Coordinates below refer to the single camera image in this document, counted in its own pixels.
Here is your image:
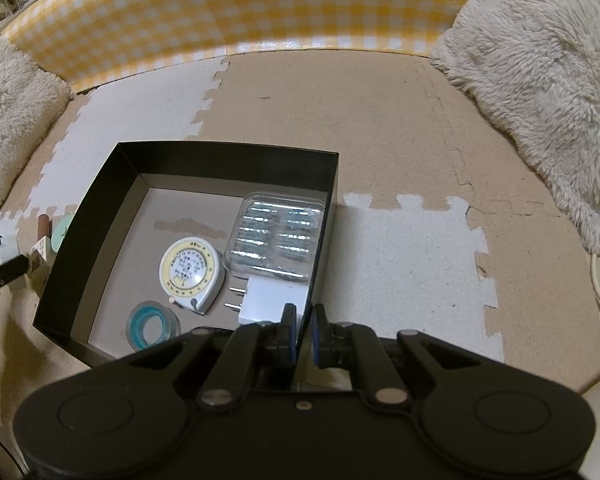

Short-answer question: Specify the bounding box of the white power adapter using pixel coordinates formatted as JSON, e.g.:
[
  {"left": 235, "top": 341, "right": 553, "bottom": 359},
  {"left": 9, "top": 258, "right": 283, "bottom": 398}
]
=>
[{"left": 224, "top": 275, "right": 309, "bottom": 325}]

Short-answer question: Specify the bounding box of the brown gel polish bottle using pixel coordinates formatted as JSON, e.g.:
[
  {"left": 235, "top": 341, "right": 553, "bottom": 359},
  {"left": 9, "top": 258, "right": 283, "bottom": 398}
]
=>
[{"left": 30, "top": 214, "right": 56, "bottom": 282}]

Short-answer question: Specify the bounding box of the clear plastic blister case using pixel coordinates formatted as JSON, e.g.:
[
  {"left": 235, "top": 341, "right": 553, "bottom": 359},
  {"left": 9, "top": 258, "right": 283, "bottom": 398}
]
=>
[{"left": 224, "top": 193, "right": 325, "bottom": 285}]

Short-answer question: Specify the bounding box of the yellow white body tape measure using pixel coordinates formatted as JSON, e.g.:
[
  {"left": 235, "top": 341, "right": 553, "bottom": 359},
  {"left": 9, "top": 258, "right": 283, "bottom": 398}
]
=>
[{"left": 158, "top": 236, "right": 225, "bottom": 315}]

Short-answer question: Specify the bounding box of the teal tape roll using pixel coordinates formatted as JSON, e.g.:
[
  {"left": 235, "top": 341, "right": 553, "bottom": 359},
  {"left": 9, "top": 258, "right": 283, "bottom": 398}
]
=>
[{"left": 125, "top": 301, "right": 181, "bottom": 351}]

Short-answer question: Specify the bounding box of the black cardboard box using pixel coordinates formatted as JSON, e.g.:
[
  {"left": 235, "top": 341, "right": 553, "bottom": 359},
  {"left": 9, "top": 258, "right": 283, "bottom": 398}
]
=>
[{"left": 33, "top": 141, "right": 338, "bottom": 366}]

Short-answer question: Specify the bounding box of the left fluffy white cushion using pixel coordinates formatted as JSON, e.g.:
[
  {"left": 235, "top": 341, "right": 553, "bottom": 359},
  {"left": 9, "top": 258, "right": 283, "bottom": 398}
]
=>
[{"left": 0, "top": 34, "right": 73, "bottom": 209}]

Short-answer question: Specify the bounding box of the fluffy white cushion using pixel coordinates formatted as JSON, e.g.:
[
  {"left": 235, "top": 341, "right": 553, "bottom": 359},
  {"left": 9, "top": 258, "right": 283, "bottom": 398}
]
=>
[
  {"left": 0, "top": 34, "right": 73, "bottom": 209},
  {"left": 430, "top": 0, "right": 600, "bottom": 255}
]

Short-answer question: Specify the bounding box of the yellow checkered bed cover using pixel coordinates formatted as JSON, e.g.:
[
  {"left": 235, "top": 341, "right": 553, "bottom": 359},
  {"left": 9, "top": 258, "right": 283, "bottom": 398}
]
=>
[{"left": 5, "top": 0, "right": 468, "bottom": 91}]

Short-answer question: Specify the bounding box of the right fluffy white cushion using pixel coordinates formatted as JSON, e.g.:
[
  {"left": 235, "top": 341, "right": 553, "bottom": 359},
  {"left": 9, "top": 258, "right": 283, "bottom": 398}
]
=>
[{"left": 430, "top": 0, "right": 600, "bottom": 255}]

